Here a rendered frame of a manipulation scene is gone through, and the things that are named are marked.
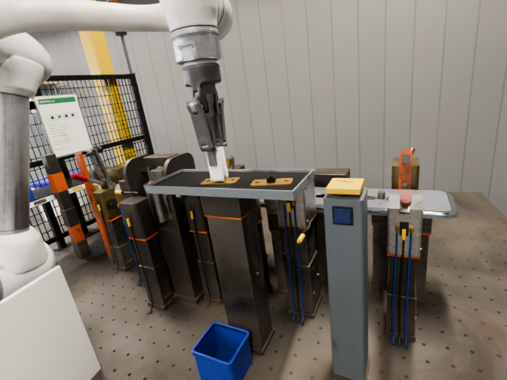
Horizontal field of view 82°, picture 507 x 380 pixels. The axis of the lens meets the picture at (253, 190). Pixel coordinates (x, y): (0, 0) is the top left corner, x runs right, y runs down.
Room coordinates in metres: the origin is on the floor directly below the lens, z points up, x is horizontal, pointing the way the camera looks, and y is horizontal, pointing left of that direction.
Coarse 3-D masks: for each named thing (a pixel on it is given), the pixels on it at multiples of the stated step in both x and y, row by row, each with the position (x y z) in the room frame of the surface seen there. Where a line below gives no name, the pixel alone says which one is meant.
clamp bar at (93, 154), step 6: (90, 150) 1.10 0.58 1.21; (96, 150) 1.11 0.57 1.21; (102, 150) 1.14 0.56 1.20; (90, 156) 1.10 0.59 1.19; (96, 156) 1.11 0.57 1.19; (96, 162) 1.11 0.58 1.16; (102, 162) 1.12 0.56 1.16; (96, 168) 1.12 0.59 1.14; (102, 168) 1.11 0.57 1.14; (102, 174) 1.11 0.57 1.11; (108, 174) 1.13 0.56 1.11; (102, 180) 1.13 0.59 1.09; (108, 180) 1.12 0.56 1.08
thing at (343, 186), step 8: (328, 184) 0.51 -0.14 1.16; (336, 184) 0.50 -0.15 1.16; (344, 184) 0.50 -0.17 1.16; (352, 184) 0.49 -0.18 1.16; (360, 184) 0.49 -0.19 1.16; (328, 192) 0.49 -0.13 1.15; (336, 192) 0.48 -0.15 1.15; (344, 192) 0.48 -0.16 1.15; (352, 192) 0.47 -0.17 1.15; (360, 192) 0.47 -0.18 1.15
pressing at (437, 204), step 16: (320, 192) 0.89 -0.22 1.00; (368, 192) 0.83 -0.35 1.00; (400, 192) 0.80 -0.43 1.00; (416, 192) 0.78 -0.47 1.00; (432, 192) 0.77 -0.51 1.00; (448, 192) 0.76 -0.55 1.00; (320, 208) 0.77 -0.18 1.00; (368, 208) 0.71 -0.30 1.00; (384, 208) 0.70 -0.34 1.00; (432, 208) 0.67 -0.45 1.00; (448, 208) 0.66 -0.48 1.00
